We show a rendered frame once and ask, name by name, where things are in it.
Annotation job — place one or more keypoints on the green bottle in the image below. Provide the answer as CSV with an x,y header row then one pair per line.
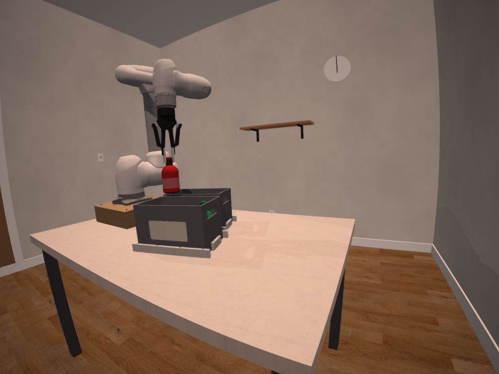
x,y
209,213

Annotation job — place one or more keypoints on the dark red bottle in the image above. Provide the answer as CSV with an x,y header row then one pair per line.
x,y
170,177

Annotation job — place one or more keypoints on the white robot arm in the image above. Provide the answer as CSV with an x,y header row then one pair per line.
x,y
131,174

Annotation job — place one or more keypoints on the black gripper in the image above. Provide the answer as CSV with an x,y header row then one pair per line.
x,y
166,121

